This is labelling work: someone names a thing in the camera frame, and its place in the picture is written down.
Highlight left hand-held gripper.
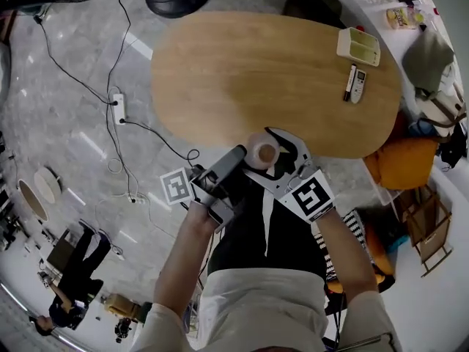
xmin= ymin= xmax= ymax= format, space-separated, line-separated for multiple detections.
xmin=160 ymin=144 xmax=248 ymax=234

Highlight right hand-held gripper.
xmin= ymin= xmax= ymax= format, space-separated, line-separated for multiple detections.
xmin=242 ymin=126 xmax=336 ymax=224

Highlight beige tape roll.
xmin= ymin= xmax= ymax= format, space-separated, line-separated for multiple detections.
xmin=245 ymin=131 xmax=282 ymax=170

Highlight person's right forearm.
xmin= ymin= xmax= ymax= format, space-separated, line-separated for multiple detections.
xmin=311 ymin=209 xmax=380 ymax=304

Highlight person's left forearm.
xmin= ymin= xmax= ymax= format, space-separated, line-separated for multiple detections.
xmin=152 ymin=199 xmax=218 ymax=319

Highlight oval wooden table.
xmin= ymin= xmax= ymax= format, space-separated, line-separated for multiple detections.
xmin=149 ymin=10 xmax=403 ymax=160

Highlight person's black trousers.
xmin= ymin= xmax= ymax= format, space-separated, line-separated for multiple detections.
xmin=206 ymin=158 xmax=328 ymax=282

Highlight white power strip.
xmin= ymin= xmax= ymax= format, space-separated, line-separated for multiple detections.
xmin=112 ymin=92 xmax=127 ymax=126
xmin=125 ymin=192 xmax=152 ymax=205

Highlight black white striped cloth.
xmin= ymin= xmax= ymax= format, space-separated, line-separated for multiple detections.
xmin=311 ymin=210 xmax=375 ymax=282

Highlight black white marker pen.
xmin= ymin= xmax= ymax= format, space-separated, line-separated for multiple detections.
xmin=342 ymin=63 xmax=358 ymax=103

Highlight white remote control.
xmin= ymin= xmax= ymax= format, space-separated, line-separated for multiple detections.
xmin=350 ymin=69 xmax=368 ymax=105

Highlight orange cushion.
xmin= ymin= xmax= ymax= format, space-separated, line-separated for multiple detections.
xmin=363 ymin=137 xmax=440 ymax=191

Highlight orange bag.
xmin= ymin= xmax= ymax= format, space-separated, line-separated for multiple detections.
xmin=361 ymin=224 xmax=397 ymax=293

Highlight cream desktop organizer box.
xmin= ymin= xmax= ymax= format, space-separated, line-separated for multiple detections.
xmin=336 ymin=26 xmax=383 ymax=67

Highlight person's white shirt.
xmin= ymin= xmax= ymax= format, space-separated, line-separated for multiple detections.
xmin=130 ymin=268 xmax=405 ymax=352

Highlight brown wooden side table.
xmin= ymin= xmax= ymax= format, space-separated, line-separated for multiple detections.
xmin=398 ymin=184 xmax=454 ymax=279

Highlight dark brown stool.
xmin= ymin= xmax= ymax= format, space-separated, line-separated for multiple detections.
xmin=283 ymin=0 xmax=347 ymax=29

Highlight white long bench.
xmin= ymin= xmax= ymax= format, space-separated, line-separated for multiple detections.
xmin=347 ymin=0 xmax=469 ymax=205

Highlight black backpack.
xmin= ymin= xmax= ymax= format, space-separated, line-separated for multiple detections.
xmin=438 ymin=122 xmax=469 ymax=169

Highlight brown cardboard box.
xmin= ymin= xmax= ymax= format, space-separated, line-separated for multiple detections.
xmin=103 ymin=293 xmax=143 ymax=321

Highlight olive green cloth bag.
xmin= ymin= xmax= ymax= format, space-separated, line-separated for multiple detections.
xmin=401 ymin=30 xmax=456 ymax=92

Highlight round beige tub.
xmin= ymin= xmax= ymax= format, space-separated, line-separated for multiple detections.
xmin=17 ymin=166 xmax=62 ymax=223

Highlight yellowish drink bottle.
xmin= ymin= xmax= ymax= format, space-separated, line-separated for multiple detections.
xmin=385 ymin=7 xmax=419 ymax=30

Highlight black cable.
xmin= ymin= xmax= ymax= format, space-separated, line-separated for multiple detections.
xmin=33 ymin=13 xmax=119 ymax=106
xmin=105 ymin=0 xmax=140 ymax=197
xmin=123 ymin=120 xmax=201 ymax=161

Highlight canvas backpack brown straps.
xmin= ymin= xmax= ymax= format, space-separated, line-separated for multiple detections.
xmin=415 ymin=81 xmax=468 ymax=139

